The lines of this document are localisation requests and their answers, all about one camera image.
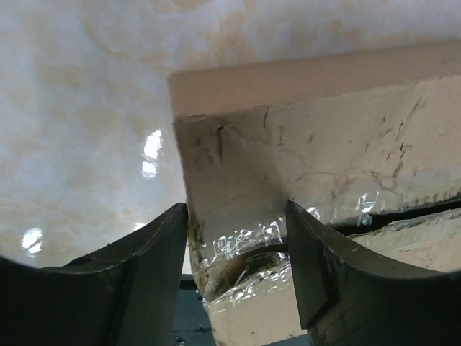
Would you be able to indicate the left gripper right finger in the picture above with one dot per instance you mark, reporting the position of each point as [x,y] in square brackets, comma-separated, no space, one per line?
[348,294]

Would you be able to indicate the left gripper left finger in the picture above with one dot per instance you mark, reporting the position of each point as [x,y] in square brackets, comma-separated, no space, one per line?
[122,294]

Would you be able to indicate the brown cardboard express box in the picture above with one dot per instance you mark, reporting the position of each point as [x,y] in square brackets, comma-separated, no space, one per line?
[368,143]

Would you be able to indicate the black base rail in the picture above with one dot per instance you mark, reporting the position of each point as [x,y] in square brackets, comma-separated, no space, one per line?
[191,325]

